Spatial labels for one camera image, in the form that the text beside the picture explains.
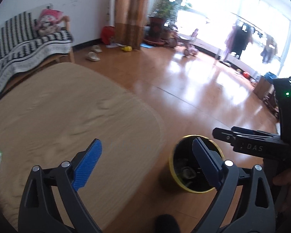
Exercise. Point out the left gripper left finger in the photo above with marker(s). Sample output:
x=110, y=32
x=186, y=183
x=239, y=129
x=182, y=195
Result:
x=38, y=211

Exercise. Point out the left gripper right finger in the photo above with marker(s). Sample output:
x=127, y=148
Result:
x=255, y=210

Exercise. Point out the black gold trash bin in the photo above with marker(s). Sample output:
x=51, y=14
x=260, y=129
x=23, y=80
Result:
x=184, y=171

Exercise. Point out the person's right hand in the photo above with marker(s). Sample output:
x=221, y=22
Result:
x=284, y=179

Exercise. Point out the cardboard box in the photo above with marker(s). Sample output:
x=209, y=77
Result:
x=262, y=88

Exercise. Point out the clothes drying rack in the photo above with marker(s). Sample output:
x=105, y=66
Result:
x=243, y=34

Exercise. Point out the pink kids tricycle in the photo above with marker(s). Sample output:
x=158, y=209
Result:
x=186, y=41

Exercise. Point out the beige slipper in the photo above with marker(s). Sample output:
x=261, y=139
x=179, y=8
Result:
x=92, y=56
x=96, y=49

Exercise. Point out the potted plant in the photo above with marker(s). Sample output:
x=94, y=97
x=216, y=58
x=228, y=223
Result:
x=162, y=23

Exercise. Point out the yellow toy on floor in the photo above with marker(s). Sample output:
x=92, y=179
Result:
x=126, y=48

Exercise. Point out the black white striped blanket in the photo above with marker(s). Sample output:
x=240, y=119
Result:
x=22, y=49

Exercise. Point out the red bag on floor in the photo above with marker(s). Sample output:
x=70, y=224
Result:
x=107, y=35

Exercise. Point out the pink cartoon pillow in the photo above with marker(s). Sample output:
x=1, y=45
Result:
x=48, y=22

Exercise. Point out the orange brown curtain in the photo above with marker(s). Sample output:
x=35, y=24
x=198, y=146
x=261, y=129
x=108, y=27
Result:
x=129, y=21

